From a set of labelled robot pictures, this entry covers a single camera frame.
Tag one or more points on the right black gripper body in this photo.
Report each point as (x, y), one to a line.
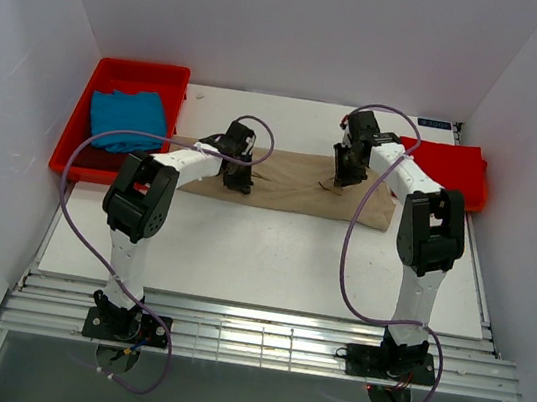
(347, 170)

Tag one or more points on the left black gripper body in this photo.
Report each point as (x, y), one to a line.
(241, 178)

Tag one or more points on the beige t shirt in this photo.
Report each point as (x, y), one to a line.
(292, 182)

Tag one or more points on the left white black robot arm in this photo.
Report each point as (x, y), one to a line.
(138, 202)

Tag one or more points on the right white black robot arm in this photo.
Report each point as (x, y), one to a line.
(430, 239)

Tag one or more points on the blue label sticker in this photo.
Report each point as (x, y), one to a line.
(435, 124)

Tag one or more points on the blue folded t shirt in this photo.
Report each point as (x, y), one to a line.
(120, 121)

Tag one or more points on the red folded t shirt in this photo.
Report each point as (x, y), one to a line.
(461, 168)

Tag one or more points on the red plastic bin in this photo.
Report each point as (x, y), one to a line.
(98, 166)

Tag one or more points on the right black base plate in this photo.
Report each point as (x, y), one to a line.
(368, 361)

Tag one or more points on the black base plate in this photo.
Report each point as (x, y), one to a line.
(137, 328)
(368, 361)

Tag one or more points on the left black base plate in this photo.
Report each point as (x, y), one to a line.
(137, 328)

